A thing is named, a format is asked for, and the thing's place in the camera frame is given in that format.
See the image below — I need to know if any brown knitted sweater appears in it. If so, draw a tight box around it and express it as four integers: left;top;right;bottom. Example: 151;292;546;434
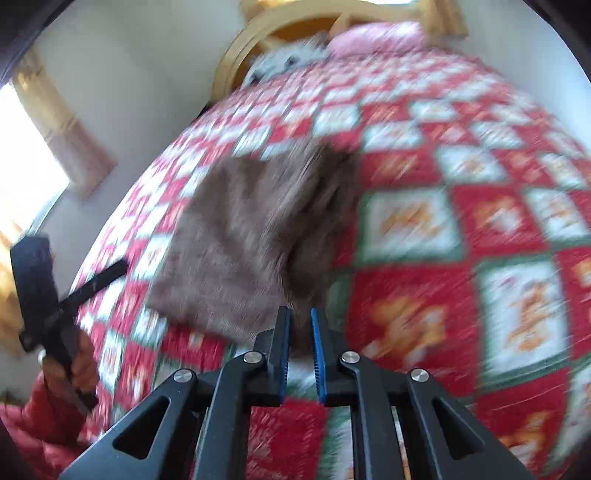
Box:
146;139;361;350

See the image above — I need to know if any person's left hand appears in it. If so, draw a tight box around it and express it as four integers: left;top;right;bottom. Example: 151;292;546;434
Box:
41;330;99;400

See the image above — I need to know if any side window left curtain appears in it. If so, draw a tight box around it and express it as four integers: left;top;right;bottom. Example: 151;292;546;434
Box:
0;223;24;358

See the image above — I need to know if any side window curtain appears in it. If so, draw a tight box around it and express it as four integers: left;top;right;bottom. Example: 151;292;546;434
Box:
12;47;117;198
0;223;24;358

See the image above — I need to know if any side window right curtain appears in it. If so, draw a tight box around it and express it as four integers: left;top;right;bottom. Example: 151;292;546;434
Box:
12;47;117;198

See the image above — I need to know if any red jacket sleeve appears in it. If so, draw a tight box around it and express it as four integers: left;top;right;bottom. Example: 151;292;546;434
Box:
1;374;90;479

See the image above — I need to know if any side window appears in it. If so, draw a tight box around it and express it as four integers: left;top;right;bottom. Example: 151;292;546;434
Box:
0;84;69;230

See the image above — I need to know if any red patchwork teddy bedspread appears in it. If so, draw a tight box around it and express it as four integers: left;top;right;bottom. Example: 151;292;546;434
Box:
77;50;590;479

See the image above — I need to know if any cream arched wooden headboard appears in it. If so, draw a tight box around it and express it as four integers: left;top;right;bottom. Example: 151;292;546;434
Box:
209;0;435;105

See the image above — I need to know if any grey patterned pillow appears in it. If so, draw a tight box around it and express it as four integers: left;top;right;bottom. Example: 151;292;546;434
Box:
242;36;329;88

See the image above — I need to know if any pink pillow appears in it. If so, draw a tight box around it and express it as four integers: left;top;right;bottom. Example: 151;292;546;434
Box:
327;21;428;58

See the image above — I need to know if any yellow curtain by headboard right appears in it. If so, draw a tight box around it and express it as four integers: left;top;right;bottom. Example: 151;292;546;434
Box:
418;0;468;39

